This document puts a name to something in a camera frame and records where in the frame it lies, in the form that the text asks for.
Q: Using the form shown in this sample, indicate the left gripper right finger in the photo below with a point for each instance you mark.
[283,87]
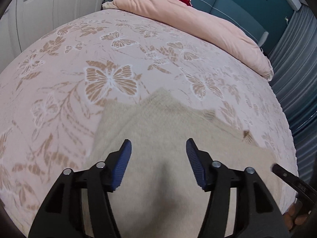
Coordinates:
[256,212]

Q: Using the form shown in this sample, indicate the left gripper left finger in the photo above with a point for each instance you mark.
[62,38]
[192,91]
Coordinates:
[60,214]

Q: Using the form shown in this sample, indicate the beige knit sweater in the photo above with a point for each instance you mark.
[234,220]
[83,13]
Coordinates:
[159,195]

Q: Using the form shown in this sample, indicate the person's right hand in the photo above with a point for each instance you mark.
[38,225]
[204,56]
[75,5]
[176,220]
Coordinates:
[292,216]

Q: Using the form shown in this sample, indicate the pink butterfly bed blanket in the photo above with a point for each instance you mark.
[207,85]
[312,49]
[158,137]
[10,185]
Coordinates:
[54,93]

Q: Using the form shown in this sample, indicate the grey-blue pleated curtain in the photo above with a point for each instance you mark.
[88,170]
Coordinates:
[294,84]

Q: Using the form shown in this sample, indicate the teal upholstered headboard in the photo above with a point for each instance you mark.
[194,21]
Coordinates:
[239,16]

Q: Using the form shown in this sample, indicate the white wardrobe with red stickers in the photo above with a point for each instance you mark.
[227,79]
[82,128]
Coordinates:
[25,21]

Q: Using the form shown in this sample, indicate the pink folded duvet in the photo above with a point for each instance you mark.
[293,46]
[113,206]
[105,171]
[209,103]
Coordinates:
[208,27]

